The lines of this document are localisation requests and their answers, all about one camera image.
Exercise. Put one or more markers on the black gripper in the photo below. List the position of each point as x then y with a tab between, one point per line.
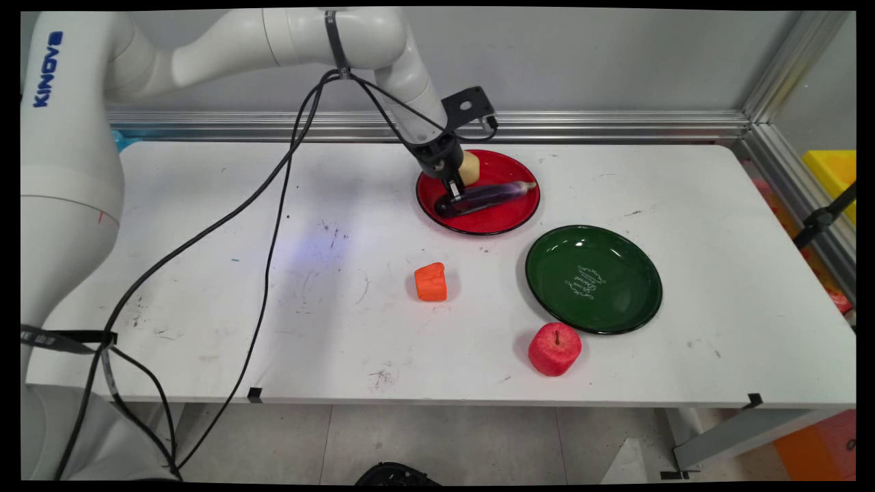
437	156

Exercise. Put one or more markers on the purple toy eggplant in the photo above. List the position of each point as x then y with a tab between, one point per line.
492	194

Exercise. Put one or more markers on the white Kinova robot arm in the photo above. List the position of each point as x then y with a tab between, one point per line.
68	171

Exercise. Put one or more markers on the yellow toy potato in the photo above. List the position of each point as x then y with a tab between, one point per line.
470	167

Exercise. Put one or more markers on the red round plate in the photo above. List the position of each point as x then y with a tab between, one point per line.
502	215

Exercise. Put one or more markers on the orange toy carrot piece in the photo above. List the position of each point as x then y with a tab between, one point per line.
431	283

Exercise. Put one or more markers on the dark green round plate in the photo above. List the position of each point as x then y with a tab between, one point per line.
595	280

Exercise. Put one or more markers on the red toy apple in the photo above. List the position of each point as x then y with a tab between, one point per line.
554	350

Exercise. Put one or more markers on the black table edge clip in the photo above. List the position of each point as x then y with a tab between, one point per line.
755	400
255	394

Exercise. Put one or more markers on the black round object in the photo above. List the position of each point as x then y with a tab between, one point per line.
396	474

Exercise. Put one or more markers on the blue bubble wrap sheet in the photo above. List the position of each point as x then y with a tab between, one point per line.
123	140

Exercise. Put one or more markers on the grey table leg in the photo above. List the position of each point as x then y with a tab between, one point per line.
745	434

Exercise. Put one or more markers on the yellow plastic bin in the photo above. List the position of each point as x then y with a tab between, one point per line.
834	174

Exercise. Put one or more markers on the red plastic item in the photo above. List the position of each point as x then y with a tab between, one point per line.
837	299

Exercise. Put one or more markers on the orange box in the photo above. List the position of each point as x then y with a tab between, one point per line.
820	447

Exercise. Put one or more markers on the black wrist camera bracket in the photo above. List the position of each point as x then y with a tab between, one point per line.
468	106

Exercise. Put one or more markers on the aluminium frame rail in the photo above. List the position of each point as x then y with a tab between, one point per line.
800	198
615	126

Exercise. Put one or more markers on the aluminium frame post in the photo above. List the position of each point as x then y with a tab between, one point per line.
793	65

